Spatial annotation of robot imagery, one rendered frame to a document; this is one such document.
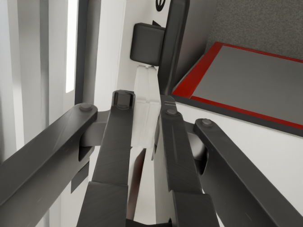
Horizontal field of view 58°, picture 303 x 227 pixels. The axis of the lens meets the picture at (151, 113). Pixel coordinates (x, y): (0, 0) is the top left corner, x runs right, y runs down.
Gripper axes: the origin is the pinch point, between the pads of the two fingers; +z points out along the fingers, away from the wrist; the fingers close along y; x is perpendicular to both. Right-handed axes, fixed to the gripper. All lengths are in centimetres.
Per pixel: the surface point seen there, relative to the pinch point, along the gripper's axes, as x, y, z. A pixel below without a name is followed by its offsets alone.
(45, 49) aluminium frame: 2.7, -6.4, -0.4
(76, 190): -11.9, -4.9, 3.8
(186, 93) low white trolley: -7.9, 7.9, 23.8
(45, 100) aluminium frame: -0.7, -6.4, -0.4
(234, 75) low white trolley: -8.1, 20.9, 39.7
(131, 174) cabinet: -22.2, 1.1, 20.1
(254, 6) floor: 5, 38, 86
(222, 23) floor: -2, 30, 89
